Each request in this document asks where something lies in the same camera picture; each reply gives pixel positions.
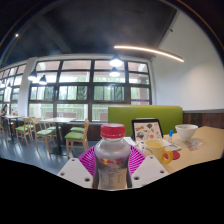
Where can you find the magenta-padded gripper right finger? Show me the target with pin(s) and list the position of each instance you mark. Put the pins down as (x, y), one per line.
(150, 170)

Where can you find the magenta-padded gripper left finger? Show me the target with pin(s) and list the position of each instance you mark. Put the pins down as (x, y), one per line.
(75, 171)

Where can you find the clear red-capped drink bottle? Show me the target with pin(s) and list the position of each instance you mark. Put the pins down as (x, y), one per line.
(111, 156)

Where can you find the yellow mug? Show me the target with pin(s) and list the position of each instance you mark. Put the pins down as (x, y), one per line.
(155, 148)

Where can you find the flat round red coaster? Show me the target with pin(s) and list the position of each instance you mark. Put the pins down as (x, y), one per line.
(176, 155)

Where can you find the white flat handheld device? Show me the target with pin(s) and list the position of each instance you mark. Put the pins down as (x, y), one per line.
(174, 147)

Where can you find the group of green-seated wooden chairs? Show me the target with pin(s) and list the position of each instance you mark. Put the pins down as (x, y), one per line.
(74, 135)

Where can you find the small blue-capped bottle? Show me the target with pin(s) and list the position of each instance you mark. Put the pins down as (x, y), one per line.
(170, 136)

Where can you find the black-framed tablet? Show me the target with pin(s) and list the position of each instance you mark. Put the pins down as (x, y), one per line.
(146, 130)

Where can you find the white bowl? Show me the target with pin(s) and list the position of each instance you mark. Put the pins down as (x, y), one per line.
(186, 131)

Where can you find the square wooden dining table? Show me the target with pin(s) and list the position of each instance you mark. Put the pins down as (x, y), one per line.
(58, 120)

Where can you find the green upholstered bench backrest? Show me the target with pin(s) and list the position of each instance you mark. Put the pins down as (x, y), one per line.
(146, 113)

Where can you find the small wooden dining table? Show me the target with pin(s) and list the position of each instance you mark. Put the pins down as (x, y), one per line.
(13, 117)

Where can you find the person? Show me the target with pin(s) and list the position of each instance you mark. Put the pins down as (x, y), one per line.
(4, 111)

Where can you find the group of pendant lamps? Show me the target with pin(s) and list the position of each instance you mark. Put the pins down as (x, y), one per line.
(116, 62)

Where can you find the long linear ceiling light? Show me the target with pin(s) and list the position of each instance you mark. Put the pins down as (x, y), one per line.
(150, 51)

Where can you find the large dark-framed window wall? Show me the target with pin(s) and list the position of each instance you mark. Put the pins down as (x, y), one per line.
(75, 76)

